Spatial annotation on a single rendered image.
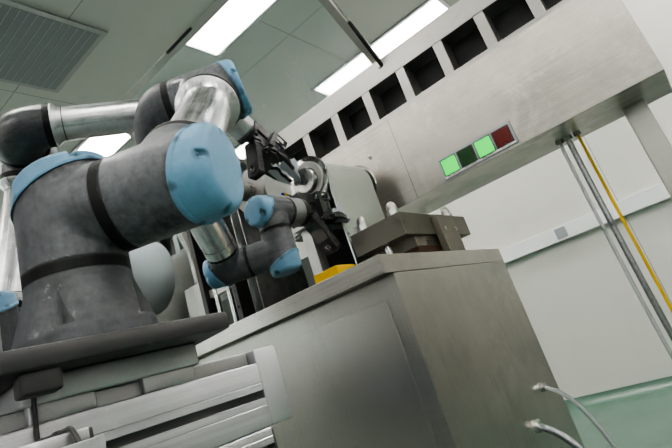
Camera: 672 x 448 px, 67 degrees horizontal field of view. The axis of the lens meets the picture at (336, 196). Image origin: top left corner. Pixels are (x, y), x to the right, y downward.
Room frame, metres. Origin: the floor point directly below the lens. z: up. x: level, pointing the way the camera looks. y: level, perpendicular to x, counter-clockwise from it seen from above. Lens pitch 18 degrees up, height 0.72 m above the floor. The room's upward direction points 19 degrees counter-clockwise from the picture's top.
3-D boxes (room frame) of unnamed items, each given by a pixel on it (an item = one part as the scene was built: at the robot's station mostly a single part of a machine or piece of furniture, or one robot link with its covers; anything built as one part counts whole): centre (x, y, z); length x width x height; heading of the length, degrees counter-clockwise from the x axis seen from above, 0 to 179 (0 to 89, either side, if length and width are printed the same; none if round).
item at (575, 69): (2.15, 0.35, 1.29); 3.10 x 0.28 x 0.30; 56
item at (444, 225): (1.42, -0.26, 0.97); 0.10 x 0.03 x 0.11; 146
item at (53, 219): (0.57, 0.31, 0.98); 0.13 x 0.12 x 0.14; 88
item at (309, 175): (1.41, 0.07, 1.25); 0.07 x 0.02 x 0.07; 56
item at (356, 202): (1.49, -0.06, 1.11); 0.23 x 0.01 x 0.18; 146
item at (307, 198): (1.29, 0.07, 1.12); 0.12 x 0.08 x 0.09; 146
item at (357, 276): (1.97, 0.82, 0.88); 2.52 x 0.66 x 0.04; 56
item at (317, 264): (1.41, 0.11, 1.05); 0.06 x 0.05 x 0.31; 146
